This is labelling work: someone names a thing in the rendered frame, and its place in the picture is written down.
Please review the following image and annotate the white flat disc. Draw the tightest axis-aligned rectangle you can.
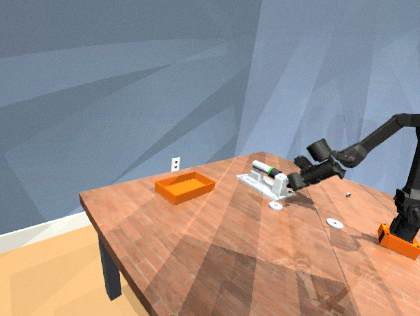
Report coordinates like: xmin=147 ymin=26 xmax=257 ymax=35
xmin=326 ymin=218 xmax=343 ymax=230

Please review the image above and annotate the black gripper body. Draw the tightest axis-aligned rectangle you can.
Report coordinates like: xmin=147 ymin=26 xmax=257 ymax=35
xmin=287 ymin=165 xmax=326 ymax=192

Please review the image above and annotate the white flat washer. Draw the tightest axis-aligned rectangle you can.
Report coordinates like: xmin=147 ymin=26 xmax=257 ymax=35
xmin=268 ymin=202 xmax=282 ymax=210

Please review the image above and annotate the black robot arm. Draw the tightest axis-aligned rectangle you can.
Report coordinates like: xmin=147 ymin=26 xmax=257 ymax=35
xmin=293 ymin=113 xmax=420 ymax=244

